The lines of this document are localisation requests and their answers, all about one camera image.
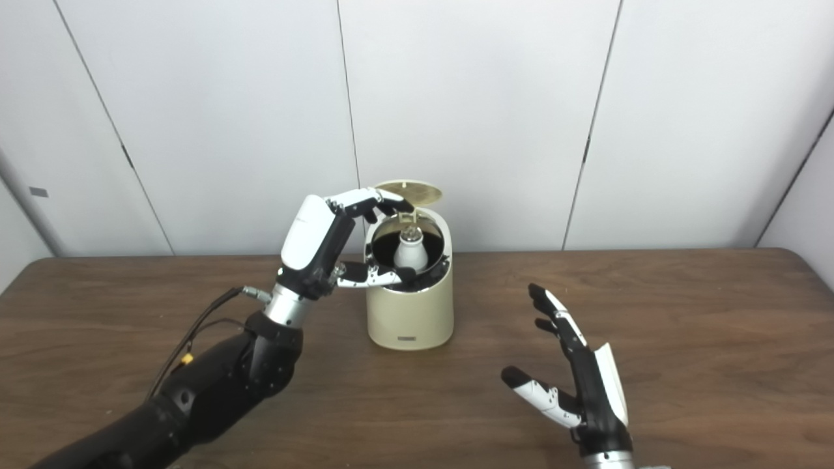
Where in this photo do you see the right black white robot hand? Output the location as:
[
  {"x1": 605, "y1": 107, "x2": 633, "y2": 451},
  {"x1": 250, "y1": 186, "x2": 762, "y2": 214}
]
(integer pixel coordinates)
[{"x1": 501, "y1": 283, "x2": 633, "y2": 457}]

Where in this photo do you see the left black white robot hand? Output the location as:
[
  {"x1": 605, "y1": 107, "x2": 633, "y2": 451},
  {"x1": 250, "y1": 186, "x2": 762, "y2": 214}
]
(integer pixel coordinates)
[{"x1": 277, "y1": 188, "x2": 415, "y2": 302}]

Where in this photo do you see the small white plastic bottle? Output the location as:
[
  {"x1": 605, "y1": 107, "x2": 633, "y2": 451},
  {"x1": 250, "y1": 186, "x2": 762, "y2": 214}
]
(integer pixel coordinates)
[{"x1": 394, "y1": 228, "x2": 429, "y2": 272}]

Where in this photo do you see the cream-colored bin with lid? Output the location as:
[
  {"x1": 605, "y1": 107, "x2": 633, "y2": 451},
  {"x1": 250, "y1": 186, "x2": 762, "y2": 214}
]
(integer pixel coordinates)
[{"x1": 365, "y1": 180, "x2": 455, "y2": 351}]

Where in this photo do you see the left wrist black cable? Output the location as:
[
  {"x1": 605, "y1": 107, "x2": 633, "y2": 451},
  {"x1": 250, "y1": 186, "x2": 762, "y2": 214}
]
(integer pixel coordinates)
[{"x1": 147, "y1": 287, "x2": 271, "y2": 398}]

